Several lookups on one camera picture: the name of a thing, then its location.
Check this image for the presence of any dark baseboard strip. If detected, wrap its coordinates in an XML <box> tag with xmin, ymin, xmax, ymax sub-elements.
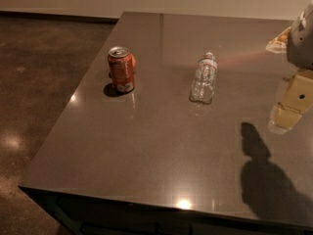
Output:
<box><xmin>0</xmin><ymin>11</ymin><xmax>119</xmax><ymax>24</ymax></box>

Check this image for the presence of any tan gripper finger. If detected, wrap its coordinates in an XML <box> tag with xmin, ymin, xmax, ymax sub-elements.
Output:
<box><xmin>268</xmin><ymin>70</ymin><xmax>313</xmax><ymax>134</ymax></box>
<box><xmin>266</xmin><ymin>26</ymin><xmax>291</xmax><ymax>54</ymax></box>

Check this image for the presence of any clear plastic water bottle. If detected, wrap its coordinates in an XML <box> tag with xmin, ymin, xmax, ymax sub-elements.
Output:
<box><xmin>189</xmin><ymin>52</ymin><xmax>218</xmax><ymax>105</ymax></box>

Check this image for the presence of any orange soda can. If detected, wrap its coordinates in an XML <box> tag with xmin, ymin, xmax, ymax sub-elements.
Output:
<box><xmin>108</xmin><ymin>46</ymin><xmax>136</xmax><ymax>94</ymax></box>

